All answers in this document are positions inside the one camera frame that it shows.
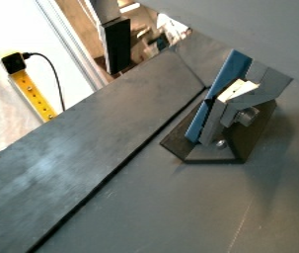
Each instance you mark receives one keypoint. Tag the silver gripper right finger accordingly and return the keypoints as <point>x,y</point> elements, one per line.
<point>271,83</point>

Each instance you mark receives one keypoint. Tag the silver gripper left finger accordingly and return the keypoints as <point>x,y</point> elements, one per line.
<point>225,113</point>

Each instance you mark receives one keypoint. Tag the yellow power strip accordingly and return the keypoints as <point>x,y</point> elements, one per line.
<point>34,97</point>

